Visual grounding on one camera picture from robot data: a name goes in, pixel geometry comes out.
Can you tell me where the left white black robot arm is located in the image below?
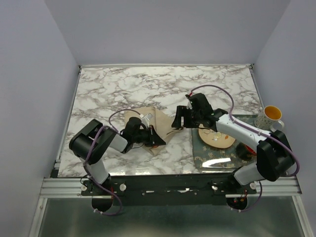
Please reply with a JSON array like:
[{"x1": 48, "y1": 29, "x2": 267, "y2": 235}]
[{"x1": 69, "y1": 117, "x2": 166, "y2": 195}]

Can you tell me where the beige floral plate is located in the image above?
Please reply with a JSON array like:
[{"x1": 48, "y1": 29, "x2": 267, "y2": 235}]
[{"x1": 198, "y1": 127, "x2": 236, "y2": 149}]

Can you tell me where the purple cable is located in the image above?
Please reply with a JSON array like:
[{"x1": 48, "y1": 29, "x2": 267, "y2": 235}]
[
  {"x1": 186, "y1": 85, "x2": 301, "y2": 213},
  {"x1": 83, "y1": 109, "x2": 154, "y2": 216}
]

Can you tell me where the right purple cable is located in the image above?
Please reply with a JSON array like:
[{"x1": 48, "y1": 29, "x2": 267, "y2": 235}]
[{"x1": 186, "y1": 85, "x2": 301, "y2": 213}]

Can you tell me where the aluminium frame rail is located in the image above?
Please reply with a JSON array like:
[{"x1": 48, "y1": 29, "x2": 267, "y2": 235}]
[{"x1": 39, "y1": 177, "x2": 302, "y2": 198}]

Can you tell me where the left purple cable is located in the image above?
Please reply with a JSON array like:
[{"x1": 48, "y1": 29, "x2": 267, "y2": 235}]
[{"x1": 83, "y1": 109, "x2": 154, "y2": 216}]

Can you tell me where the teal floral serving tray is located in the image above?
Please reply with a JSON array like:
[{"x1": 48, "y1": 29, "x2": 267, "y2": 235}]
[{"x1": 192, "y1": 129, "x2": 256, "y2": 172}]

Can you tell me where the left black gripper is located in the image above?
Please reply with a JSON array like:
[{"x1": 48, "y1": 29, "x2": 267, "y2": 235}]
[{"x1": 132, "y1": 124, "x2": 166, "y2": 147}]

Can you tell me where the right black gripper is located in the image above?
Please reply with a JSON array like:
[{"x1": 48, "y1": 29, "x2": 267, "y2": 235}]
[{"x1": 171, "y1": 105, "x2": 202, "y2": 128}]

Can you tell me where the red black cup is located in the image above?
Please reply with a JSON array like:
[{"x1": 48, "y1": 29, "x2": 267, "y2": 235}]
[{"x1": 236, "y1": 143, "x2": 257, "y2": 160}]

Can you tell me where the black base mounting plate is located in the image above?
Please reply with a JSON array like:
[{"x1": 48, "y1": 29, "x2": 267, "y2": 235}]
[{"x1": 81, "y1": 173, "x2": 257, "y2": 216}]

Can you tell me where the white floral mug yellow inside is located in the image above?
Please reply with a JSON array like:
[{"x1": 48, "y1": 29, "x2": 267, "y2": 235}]
[{"x1": 254, "y1": 105, "x2": 285, "y2": 132}]

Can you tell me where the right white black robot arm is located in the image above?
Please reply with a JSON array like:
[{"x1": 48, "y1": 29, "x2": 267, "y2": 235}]
[{"x1": 172, "y1": 93, "x2": 295, "y2": 194}]

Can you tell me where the beige cloth napkin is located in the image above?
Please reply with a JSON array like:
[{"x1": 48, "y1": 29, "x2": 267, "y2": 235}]
[{"x1": 124, "y1": 106, "x2": 182, "y2": 156}]

